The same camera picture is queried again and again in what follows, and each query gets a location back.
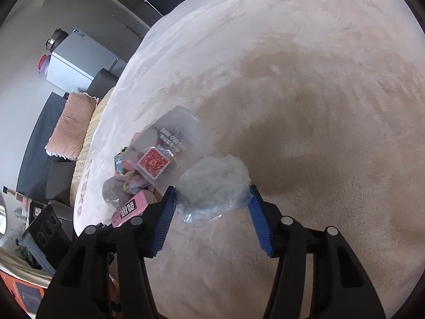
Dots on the red plastic bowl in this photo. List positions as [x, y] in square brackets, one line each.
[43, 63]

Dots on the clear printed plastic bag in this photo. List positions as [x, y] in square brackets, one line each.
[181, 131]

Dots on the dark grey headboard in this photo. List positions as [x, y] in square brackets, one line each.
[33, 139]

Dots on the orange box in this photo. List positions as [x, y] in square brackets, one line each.
[9, 279]

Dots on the pink carton box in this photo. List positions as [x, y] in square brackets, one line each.
[129, 211]

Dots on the small dark blue packet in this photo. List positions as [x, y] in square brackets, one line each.
[119, 163]

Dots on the clear bag with tissue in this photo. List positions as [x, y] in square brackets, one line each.
[212, 179]

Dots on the red patterned packet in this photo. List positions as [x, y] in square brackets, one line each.
[153, 162]

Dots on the pink frilled pillow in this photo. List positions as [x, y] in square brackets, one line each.
[71, 126]

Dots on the beige plush blanket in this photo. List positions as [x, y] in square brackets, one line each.
[298, 73]

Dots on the yellow knit pillow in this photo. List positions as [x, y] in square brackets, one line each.
[90, 131]

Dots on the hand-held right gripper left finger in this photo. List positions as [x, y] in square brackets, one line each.
[164, 219]

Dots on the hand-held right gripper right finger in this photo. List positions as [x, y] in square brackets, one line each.
[260, 222]

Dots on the grey crumpled wrapper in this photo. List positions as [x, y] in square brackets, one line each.
[111, 189]

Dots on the metal cooking pot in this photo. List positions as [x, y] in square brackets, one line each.
[54, 40]

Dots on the black box with round holes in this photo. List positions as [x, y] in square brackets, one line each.
[43, 236]

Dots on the white fridge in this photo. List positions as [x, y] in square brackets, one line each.
[79, 59]

